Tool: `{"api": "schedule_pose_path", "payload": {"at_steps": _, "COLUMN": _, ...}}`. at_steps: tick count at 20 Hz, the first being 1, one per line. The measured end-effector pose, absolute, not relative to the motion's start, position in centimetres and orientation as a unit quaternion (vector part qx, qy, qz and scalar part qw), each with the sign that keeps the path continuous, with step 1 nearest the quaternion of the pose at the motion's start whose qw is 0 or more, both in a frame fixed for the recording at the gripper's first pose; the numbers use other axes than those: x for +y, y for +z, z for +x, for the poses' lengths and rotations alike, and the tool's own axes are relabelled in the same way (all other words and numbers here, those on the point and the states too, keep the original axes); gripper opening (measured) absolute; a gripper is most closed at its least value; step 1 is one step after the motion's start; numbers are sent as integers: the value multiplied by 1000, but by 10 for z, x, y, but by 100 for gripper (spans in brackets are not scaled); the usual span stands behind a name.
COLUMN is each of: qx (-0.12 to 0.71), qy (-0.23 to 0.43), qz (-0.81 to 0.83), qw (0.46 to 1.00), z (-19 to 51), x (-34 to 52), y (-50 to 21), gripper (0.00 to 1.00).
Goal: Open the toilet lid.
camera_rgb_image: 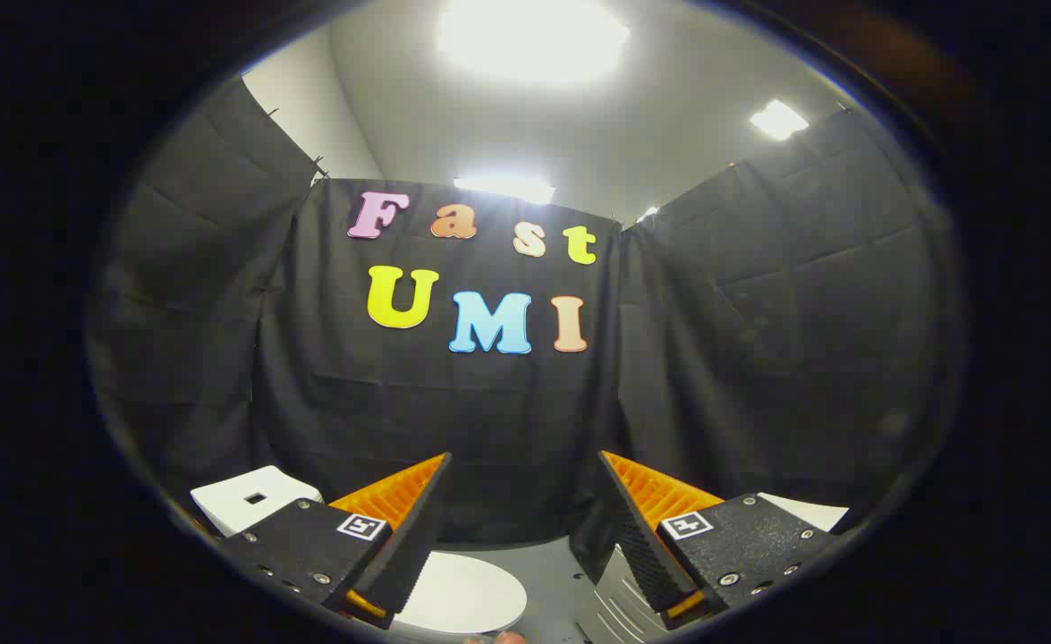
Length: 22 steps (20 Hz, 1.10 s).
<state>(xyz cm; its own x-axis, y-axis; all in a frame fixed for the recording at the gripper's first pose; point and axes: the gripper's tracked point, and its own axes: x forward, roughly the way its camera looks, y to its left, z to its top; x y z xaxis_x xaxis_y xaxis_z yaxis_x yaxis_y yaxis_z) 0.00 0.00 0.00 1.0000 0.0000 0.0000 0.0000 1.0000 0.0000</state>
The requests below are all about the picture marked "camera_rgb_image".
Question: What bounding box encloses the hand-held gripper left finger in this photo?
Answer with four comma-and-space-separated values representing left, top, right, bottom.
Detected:
219, 452, 453, 631

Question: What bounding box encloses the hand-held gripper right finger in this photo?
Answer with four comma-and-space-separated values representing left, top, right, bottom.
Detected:
598, 450, 842, 632

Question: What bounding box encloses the white toilet lid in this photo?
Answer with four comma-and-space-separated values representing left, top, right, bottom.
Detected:
391, 550, 529, 634

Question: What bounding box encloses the white toilet tank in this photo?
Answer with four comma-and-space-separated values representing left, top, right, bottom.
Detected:
190, 465, 325, 538

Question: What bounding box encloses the white drawer cabinet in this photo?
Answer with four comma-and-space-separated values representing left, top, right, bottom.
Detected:
576, 491, 851, 644

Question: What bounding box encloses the black backdrop cloth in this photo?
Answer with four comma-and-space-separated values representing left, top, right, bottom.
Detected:
87, 76, 969, 548

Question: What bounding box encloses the long ceiling light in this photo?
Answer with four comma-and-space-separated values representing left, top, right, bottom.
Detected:
453, 175, 556, 206

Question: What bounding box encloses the small square ceiling light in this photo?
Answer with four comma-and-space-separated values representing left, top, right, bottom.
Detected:
749, 98, 810, 142

